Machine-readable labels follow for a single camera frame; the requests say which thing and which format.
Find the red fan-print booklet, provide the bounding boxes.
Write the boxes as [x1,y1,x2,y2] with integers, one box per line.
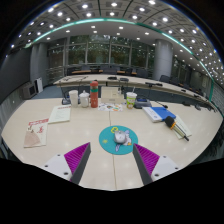
[23,117,50,149]

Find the cream paper booklet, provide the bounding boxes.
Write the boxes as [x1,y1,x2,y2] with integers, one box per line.
[47,104,72,125]

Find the dark office chairs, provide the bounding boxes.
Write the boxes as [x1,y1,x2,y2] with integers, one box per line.
[65,64,201,88]

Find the black handheld microphone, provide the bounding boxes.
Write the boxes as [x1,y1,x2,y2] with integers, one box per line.
[164,115,190,142]

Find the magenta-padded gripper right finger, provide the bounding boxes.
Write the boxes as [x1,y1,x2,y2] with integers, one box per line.
[132,143,183,186]

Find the black gooseneck desk microphone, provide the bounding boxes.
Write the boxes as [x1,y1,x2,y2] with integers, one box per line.
[59,83,72,106]

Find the silver computer mouse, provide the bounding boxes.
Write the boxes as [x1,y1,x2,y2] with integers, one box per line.
[113,129,127,144]

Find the green-printed paper cup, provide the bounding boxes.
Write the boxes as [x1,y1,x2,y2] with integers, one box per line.
[125,91,138,110]

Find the white standing appliance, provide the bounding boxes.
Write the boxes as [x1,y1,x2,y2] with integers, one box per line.
[34,77,44,94]

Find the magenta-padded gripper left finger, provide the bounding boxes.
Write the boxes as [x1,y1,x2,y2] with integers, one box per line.
[42,142,92,186]

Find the blue and white book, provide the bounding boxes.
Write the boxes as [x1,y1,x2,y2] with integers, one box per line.
[142,106,177,123]

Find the grey desk microphone base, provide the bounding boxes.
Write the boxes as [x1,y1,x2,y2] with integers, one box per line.
[133,97,153,110]

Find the colourful printed leaflet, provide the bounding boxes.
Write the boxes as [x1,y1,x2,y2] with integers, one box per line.
[97,102,124,113]

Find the ceiling lights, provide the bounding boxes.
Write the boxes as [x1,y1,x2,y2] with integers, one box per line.
[9,0,224,79]

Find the round teal mouse pad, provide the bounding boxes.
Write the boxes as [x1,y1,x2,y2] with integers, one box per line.
[98,125,139,156]

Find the white cardboard box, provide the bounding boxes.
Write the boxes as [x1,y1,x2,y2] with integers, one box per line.
[100,86,125,105]

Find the red bottle with green band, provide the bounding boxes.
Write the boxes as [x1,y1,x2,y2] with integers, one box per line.
[89,80,100,109]

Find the long curved conference table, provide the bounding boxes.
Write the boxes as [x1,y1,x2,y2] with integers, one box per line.
[53,73,209,101]

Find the white paper cup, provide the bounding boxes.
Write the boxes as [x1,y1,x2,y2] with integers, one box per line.
[68,89,80,108]

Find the grey floor cabinet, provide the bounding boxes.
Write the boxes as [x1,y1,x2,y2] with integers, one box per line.
[21,82,38,100]

